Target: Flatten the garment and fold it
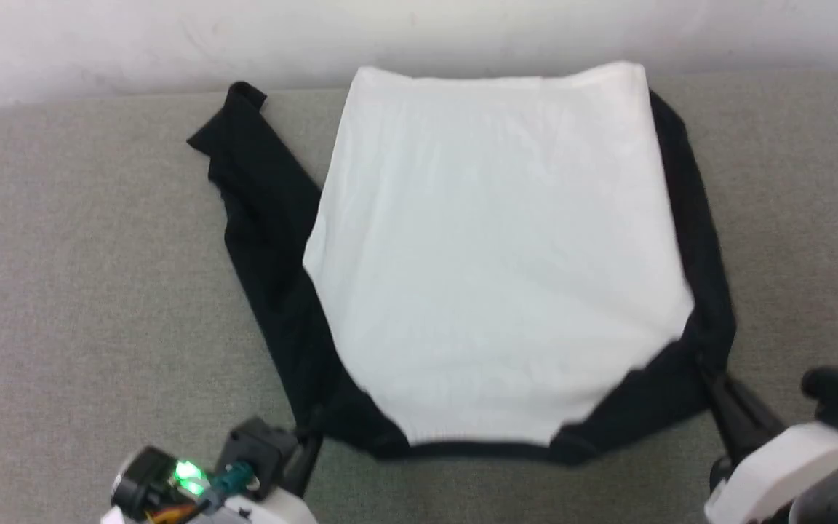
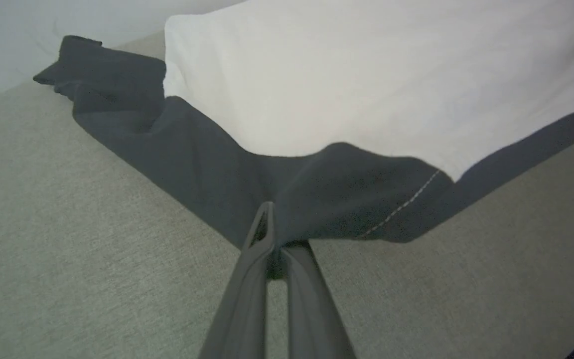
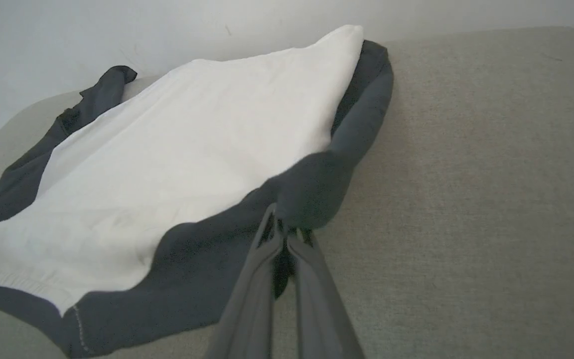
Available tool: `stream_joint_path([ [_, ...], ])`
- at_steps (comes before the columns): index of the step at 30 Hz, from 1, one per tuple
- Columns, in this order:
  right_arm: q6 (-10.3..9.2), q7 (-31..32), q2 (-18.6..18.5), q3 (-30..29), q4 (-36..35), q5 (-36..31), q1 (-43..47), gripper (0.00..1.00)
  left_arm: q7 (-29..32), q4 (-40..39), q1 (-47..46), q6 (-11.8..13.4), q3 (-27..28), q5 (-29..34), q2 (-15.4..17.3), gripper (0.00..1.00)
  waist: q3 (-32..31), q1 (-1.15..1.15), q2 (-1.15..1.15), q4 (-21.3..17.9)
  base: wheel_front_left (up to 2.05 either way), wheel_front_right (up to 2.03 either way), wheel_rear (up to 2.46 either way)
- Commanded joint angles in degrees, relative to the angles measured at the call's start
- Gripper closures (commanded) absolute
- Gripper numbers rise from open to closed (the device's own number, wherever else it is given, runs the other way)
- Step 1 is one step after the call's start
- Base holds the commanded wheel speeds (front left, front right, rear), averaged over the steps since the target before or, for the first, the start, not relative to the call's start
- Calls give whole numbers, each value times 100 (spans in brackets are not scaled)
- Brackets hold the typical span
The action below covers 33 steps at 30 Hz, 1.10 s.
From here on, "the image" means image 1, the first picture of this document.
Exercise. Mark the grey-green fabric sofa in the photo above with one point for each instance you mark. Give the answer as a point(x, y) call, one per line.
point(99, 291)

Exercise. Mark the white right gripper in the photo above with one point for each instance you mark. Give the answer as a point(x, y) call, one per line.
point(775, 466)

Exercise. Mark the grey and black left arm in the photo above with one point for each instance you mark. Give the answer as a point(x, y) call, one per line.
point(139, 484)

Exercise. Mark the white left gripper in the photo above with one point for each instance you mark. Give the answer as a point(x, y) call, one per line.
point(273, 513)

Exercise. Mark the white and black shirt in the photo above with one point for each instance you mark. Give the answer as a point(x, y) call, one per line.
point(499, 255)

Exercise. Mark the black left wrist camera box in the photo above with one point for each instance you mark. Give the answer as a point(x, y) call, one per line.
point(259, 444)

